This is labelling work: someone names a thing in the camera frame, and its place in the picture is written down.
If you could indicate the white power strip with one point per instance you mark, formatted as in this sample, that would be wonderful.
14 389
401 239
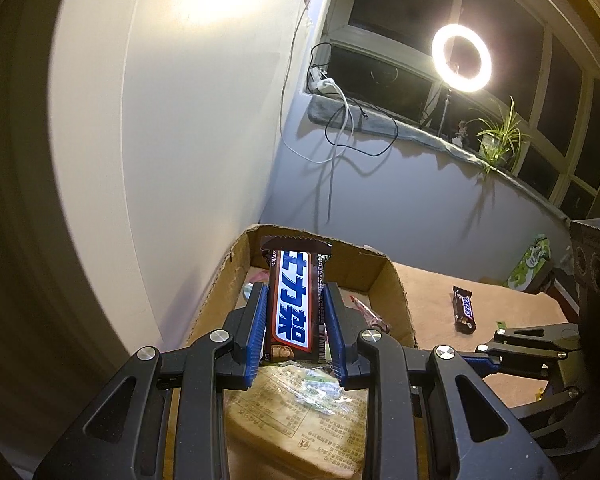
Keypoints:
322 82

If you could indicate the clear packet of beige slices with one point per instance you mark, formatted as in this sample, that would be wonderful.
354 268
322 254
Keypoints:
300 425

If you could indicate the grey window sill cover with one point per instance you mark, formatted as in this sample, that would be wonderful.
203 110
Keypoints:
420 132

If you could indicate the cardboard box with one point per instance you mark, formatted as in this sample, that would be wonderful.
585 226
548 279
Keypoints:
360 270

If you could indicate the clear packet of red-brown snack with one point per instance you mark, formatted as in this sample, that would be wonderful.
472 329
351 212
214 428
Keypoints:
372 317

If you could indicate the potted spider plant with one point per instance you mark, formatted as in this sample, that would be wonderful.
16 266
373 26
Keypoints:
500 135

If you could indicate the white window frame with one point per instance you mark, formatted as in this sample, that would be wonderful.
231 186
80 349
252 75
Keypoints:
545 80

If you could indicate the clear bag of colourful candies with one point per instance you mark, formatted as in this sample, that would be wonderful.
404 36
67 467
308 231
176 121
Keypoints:
247 291

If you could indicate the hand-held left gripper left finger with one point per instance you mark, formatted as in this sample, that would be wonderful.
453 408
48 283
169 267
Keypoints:
257 335

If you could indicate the white wardrobe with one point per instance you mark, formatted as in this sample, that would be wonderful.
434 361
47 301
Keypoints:
130 160

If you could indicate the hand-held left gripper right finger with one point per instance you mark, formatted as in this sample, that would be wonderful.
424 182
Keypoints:
332 335

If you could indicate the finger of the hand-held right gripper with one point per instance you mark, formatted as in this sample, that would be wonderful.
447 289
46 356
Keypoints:
530 340
555 402

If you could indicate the small pale figurine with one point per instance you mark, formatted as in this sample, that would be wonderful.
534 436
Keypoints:
461 131

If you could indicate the black tripod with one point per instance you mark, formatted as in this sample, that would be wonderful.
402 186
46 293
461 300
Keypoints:
446 110

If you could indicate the brown chocolate bar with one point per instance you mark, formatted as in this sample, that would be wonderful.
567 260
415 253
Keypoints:
292 305
464 310

